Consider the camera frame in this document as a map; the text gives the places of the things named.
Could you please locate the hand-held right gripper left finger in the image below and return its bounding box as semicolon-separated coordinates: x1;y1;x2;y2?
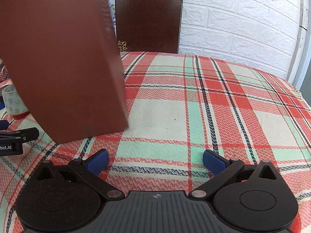
35;149;125;199

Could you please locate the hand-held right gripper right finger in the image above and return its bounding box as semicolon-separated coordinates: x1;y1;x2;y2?
189;150;282;199

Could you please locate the clear tape roll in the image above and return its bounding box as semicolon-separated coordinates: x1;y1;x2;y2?
1;84;29;116

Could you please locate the brown cardboard box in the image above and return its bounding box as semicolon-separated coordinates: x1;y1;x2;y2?
0;0;130;144

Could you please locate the red checked cloth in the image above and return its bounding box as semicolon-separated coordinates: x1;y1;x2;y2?
0;65;9;83

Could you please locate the plaid tablecloth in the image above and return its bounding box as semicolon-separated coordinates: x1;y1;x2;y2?
0;51;311;233

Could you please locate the floral printed sheet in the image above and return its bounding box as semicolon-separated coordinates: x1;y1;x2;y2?
106;0;119;51

